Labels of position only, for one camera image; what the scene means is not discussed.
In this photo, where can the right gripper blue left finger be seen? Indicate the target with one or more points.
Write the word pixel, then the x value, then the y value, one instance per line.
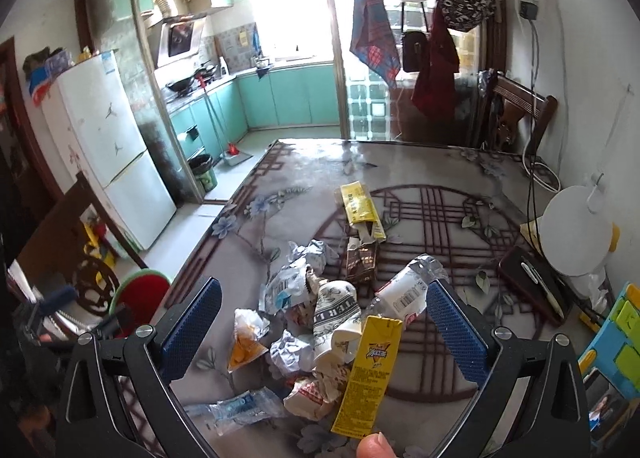
pixel 184 326

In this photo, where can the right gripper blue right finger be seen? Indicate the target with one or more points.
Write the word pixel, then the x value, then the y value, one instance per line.
pixel 461 338

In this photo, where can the orange chip bag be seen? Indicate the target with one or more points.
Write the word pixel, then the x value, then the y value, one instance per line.
pixel 248 329

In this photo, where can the clear plastic water bottle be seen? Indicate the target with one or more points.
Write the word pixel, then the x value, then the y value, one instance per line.
pixel 403 297

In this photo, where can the yellow snack box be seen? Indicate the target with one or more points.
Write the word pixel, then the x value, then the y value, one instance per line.
pixel 367 383

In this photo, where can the white blue plastic bag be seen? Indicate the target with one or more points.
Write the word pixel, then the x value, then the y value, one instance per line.
pixel 297 281

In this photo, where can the red white wrapper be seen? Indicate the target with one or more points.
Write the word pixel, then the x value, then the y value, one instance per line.
pixel 313 398

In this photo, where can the brown foil wrapper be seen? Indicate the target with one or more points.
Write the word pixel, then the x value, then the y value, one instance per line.
pixel 361 262

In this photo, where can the yellow torn paper box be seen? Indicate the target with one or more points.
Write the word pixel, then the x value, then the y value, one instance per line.
pixel 361 213

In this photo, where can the white paper ball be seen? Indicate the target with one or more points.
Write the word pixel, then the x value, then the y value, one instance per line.
pixel 291 355

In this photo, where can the patterned paper cup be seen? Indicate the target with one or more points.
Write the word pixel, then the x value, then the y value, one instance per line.
pixel 337 323

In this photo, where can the teal kitchen cabinets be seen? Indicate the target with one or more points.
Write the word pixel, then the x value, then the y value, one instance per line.
pixel 290 96

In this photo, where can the person right hand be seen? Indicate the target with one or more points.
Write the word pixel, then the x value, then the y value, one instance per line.
pixel 375 445

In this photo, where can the red bucket green rim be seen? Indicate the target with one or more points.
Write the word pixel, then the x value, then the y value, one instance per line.
pixel 137 299

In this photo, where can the black phone on table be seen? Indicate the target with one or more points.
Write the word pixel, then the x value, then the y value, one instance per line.
pixel 534 281

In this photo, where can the floral table cover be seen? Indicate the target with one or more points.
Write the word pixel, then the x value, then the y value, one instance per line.
pixel 462 207

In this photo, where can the dark wooden chair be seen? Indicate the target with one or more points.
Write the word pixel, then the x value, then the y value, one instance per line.
pixel 59 246

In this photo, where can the colourful toy blocks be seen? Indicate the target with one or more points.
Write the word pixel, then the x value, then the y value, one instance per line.
pixel 615 351

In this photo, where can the white round board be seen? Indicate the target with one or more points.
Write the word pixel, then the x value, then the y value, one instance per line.
pixel 575 232

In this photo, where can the red broom with dustpan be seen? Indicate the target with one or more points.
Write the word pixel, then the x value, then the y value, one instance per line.
pixel 230 154

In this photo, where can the white refrigerator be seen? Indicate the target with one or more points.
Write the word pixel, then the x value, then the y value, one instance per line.
pixel 93 128

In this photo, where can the red hanging garment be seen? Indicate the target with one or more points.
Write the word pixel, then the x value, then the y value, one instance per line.
pixel 434 94

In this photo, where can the black wok on stove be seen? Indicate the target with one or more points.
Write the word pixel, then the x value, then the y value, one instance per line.
pixel 182 86

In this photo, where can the wooden chair far side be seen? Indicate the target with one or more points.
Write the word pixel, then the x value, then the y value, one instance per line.
pixel 503 104

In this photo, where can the range hood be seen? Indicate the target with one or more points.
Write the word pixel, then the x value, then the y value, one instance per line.
pixel 175 38

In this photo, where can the black small hanging bag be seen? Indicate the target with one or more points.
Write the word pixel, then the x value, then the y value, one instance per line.
pixel 414 46

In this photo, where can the plaid hanging cloth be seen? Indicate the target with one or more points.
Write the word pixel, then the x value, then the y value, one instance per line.
pixel 373 42

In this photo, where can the wall charger with cable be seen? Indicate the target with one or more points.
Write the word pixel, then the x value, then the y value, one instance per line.
pixel 528 11

